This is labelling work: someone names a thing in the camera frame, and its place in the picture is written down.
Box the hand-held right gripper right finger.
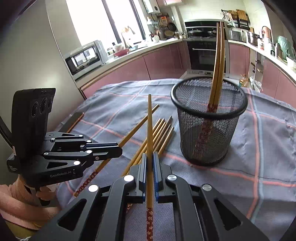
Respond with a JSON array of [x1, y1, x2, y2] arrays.
[[153, 152, 270, 241]]

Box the orange bottle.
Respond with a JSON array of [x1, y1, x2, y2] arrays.
[[239, 74, 250, 88]]

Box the pink kitchen base cabinets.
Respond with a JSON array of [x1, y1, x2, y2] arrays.
[[80, 42, 296, 102]]

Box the grey plaid tablecloth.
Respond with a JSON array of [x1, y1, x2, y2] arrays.
[[55, 79, 296, 241]]

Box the black built-in oven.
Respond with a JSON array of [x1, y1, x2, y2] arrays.
[[185, 38, 230, 78]]

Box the silver countertop appliance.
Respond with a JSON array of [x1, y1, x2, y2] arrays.
[[228, 29, 242, 42]]

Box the hanging kitchen utensil rack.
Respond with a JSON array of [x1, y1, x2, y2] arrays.
[[147, 13, 177, 40]]

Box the black wall shelf rack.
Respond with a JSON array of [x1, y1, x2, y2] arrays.
[[221, 9, 251, 30]]

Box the person's left forearm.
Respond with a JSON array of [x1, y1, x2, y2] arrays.
[[0, 174, 62, 231]]

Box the white water heater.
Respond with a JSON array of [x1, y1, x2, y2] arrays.
[[142, 0, 160, 13]]

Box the red bowl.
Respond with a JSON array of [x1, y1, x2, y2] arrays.
[[113, 48, 129, 57]]

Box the silver countertop oven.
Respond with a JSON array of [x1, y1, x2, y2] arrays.
[[64, 40, 109, 81]]

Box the pale green round object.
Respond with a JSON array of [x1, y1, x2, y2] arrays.
[[277, 36, 295, 59]]

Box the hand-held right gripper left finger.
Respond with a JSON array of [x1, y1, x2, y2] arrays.
[[30, 153, 147, 241]]

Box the kitchen window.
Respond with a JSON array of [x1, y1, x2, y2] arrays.
[[66, 0, 153, 47]]

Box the grey refrigerator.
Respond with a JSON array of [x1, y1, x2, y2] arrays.
[[0, 0, 85, 181]]

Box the brown wooden rail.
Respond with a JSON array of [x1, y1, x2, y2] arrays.
[[58, 112, 85, 134]]

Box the black mesh utensil holder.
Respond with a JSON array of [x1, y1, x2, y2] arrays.
[[171, 77, 248, 166]]

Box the bundle of wooden chopsticks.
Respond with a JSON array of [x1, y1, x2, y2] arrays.
[[121, 116, 175, 214]]

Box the person's left hand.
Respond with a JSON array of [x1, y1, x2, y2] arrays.
[[35, 184, 58, 205]]

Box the steel stock pot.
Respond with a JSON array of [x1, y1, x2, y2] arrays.
[[247, 31, 259, 45]]

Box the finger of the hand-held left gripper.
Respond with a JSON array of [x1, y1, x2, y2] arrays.
[[44, 131, 119, 150], [42, 146, 123, 173]]

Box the clear plastic bag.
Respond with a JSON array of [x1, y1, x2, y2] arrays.
[[248, 77, 263, 92]]

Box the pan with glass lid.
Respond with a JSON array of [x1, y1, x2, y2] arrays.
[[188, 27, 205, 36]]

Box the red-handled wooden chopstick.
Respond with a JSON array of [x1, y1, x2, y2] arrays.
[[146, 94, 154, 241], [73, 104, 160, 197], [194, 22, 221, 161], [199, 22, 225, 163]]

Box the pink kettle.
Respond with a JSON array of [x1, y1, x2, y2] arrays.
[[261, 26, 273, 40]]

